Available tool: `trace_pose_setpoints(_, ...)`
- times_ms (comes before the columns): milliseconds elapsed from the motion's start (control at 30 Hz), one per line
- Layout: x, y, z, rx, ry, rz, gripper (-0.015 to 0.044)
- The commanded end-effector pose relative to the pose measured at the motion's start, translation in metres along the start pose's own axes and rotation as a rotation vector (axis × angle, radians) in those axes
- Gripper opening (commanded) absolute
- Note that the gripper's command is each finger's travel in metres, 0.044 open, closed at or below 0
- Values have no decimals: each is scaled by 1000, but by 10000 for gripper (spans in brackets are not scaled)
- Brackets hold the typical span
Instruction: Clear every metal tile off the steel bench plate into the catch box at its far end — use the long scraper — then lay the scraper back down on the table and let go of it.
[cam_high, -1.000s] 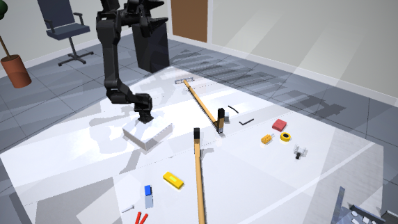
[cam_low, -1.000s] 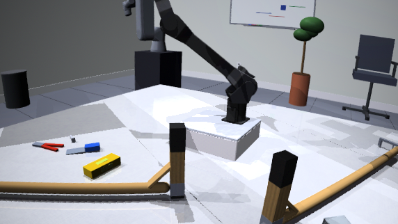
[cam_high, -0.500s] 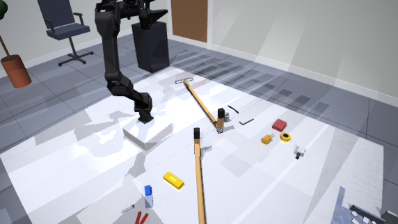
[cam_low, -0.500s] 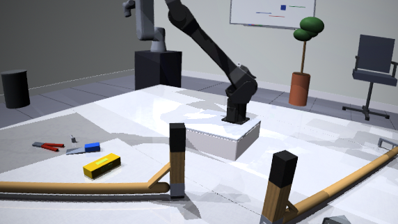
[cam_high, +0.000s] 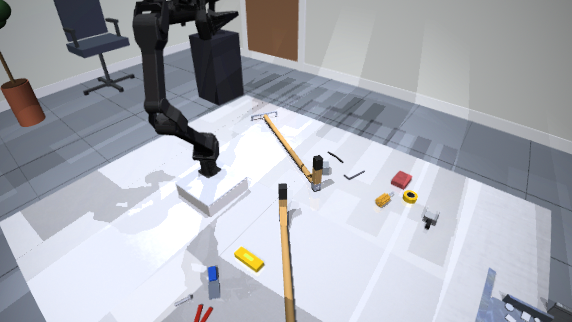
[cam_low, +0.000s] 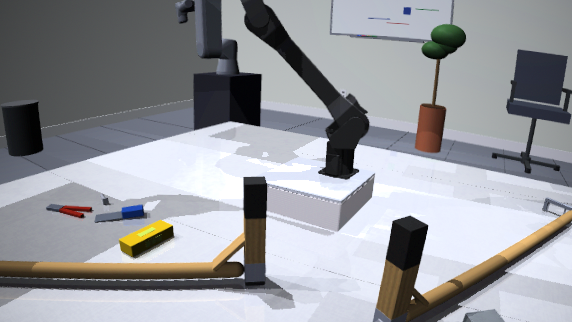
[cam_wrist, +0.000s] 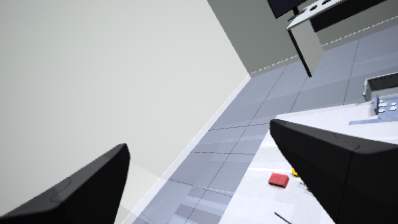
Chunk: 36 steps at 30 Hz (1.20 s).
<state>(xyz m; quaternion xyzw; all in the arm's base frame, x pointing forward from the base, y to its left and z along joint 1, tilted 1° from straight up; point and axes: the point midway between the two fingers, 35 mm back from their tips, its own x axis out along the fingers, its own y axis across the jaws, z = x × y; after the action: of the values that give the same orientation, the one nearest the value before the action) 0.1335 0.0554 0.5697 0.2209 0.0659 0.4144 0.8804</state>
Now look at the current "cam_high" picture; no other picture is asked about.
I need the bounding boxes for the long scraper with wooden handle and dark grey blade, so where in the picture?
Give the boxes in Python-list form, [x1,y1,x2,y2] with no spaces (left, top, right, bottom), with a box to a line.
[278,183,295,322]

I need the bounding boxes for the pink rectangular block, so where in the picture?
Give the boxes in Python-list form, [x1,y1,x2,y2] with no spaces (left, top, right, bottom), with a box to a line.
[391,171,413,190]

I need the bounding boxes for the blue-handled scraper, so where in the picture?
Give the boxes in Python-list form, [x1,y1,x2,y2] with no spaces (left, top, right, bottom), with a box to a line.
[207,266,221,300]

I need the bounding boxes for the red-handled pliers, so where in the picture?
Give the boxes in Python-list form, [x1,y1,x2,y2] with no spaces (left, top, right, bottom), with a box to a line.
[194,304,212,322]

